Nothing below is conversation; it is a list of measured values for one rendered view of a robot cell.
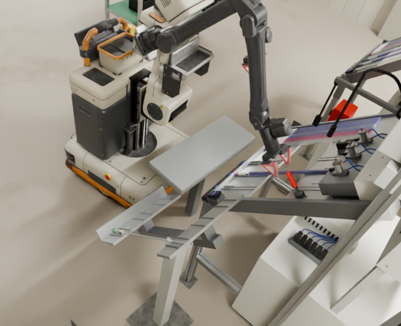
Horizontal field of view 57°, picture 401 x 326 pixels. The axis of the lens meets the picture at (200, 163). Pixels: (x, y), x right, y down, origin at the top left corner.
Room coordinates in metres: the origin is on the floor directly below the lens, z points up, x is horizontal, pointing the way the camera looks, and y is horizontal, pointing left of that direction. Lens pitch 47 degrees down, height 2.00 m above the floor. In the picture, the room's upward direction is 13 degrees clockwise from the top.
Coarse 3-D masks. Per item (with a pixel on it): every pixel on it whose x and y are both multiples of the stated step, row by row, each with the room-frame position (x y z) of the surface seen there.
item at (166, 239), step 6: (114, 228) 0.74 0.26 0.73; (126, 234) 0.68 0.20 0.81; (132, 234) 0.67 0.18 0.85; (138, 234) 0.65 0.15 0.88; (144, 234) 0.64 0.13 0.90; (150, 234) 0.64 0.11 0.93; (156, 240) 0.60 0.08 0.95; (162, 240) 0.59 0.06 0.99; (168, 240) 0.58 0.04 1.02; (174, 240) 0.57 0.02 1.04; (180, 240) 0.56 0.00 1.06; (186, 240) 0.56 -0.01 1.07
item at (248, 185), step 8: (264, 152) 1.36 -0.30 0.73; (256, 160) 1.28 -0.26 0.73; (272, 160) 1.23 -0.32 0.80; (280, 160) 1.21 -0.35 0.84; (248, 168) 1.22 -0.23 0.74; (256, 168) 1.19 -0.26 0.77; (264, 168) 1.17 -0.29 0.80; (272, 168) 1.15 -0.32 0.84; (240, 176) 1.15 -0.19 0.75; (248, 176) 1.13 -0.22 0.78; (256, 176) 1.11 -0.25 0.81; (264, 176) 1.10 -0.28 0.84; (232, 184) 1.09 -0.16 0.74; (240, 184) 1.07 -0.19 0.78; (248, 184) 1.05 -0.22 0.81; (256, 184) 1.04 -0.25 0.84; (224, 192) 1.03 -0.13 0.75; (232, 192) 1.02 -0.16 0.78; (240, 192) 1.00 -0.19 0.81; (248, 192) 0.98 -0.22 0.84
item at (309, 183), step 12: (384, 120) 1.35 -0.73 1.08; (396, 120) 1.31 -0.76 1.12; (372, 132) 1.26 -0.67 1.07; (384, 132) 1.23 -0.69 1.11; (324, 156) 1.15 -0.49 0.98; (336, 156) 1.12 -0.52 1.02; (312, 168) 1.06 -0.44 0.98; (324, 168) 1.04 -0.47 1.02; (300, 180) 0.98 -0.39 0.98; (312, 180) 0.96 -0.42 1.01; (312, 192) 0.88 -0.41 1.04
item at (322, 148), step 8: (344, 104) 1.85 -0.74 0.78; (352, 104) 1.87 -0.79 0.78; (336, 112) 1.78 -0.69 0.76; (344, 112) 1.78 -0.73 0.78; (352, 112) 1.80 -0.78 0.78; (328, 120) 1.79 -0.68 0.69; (320, 144) 1.82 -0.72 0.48; (328, 144) 1.80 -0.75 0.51; (320, 152) 1.80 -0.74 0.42; (312, 160) 1.81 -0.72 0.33; (296, 176) 1.95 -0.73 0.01; (288, 184) 1.85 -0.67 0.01
